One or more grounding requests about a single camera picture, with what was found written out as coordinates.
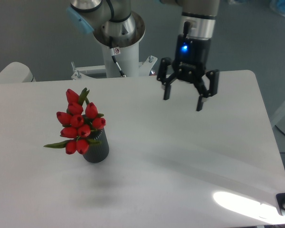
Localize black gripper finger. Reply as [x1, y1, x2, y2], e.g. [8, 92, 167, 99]
[196, 69, 219, 112]
[157, 57, 178, 100]

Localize white chair back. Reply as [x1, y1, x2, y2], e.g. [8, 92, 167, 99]
[0, 62, 36, 84]

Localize dark grey ribbed vase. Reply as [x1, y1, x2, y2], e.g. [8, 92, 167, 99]
[83, 129, 109, 163]

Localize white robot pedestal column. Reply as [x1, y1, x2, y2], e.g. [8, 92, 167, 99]
[101, 44, 139, 78]

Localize white metal base frame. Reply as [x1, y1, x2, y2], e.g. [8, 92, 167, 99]
[71, 55, 158, 80]

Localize red tulip bouquet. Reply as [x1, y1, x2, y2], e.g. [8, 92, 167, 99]
[44, 88, 106, 155]

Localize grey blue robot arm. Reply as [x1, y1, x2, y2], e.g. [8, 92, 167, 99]
[67, 0, 219, 111]

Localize clear bag blue contents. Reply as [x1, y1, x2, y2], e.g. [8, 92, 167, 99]
[270, 0, 285, 17]

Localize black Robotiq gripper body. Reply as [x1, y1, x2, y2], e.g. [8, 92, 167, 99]
[171, 35, 211, 86]

